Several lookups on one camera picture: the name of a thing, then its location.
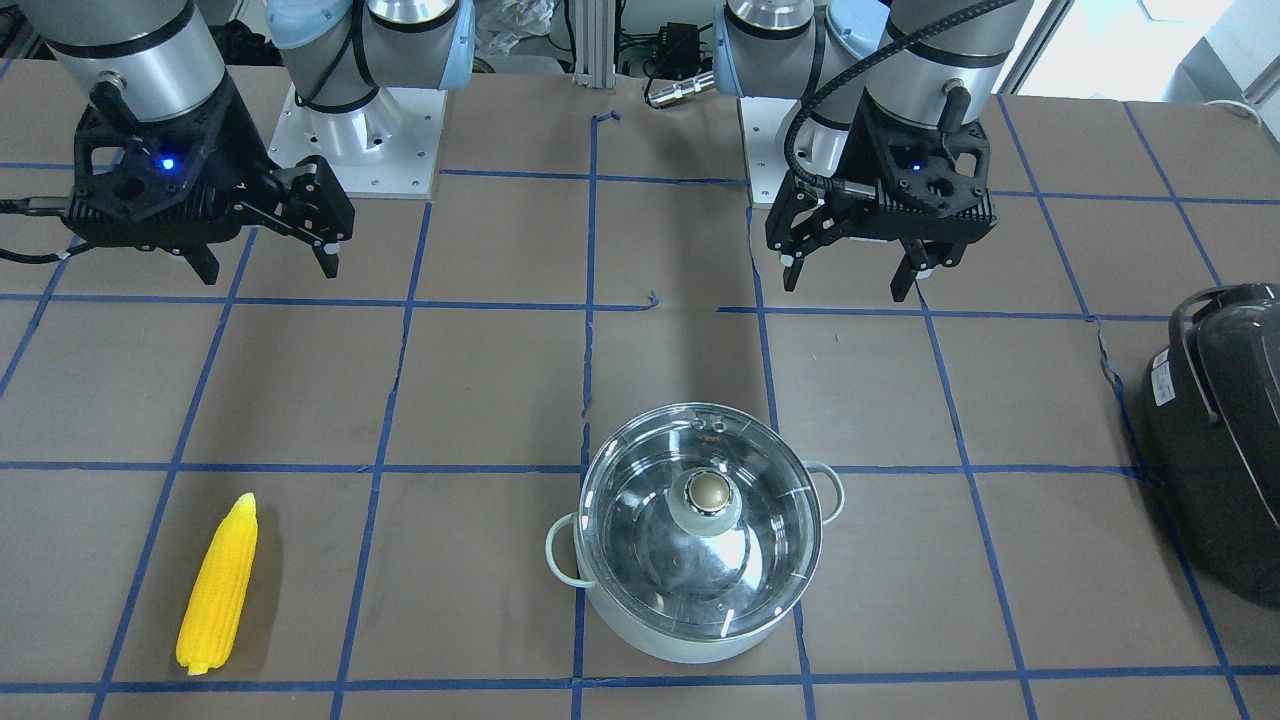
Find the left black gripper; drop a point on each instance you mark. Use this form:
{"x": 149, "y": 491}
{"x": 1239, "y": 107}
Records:
{"x": 858, "y": 150}

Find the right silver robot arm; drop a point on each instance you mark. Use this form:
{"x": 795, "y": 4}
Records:
{"x": 339, "y": 54}

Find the dark rice cooker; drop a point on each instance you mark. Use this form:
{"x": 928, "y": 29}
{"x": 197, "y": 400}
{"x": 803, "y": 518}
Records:
{"x": 1210, "y": 402}

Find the aluminium frame post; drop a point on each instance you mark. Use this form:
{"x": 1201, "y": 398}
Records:
{"x": 595, "y": 36}

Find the silver cable connector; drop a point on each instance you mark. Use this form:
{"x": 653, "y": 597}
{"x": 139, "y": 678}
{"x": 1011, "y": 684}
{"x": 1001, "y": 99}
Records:
{"x": 680, "y": 91}

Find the yellow corn cob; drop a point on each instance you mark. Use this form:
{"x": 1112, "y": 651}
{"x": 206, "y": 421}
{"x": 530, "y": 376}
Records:
{"x": 215, "y": 605}

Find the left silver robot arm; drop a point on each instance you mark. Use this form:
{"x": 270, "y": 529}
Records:
{"x": 930, "y": 63}

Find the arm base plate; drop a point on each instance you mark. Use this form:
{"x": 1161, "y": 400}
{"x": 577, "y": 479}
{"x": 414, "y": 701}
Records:
{"x": 387, "y": 150}
{"x": 764, "y": 123}

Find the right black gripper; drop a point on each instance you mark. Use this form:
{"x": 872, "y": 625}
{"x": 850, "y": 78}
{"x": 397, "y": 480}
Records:
{"x": 243, "y": 148}

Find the pale green electric pot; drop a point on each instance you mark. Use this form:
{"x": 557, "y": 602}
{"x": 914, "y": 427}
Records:
{"x": 700, "y": 560}

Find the glass pot lid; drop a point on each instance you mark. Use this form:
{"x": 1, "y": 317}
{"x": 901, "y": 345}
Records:
{"x": 702, "y": 520}

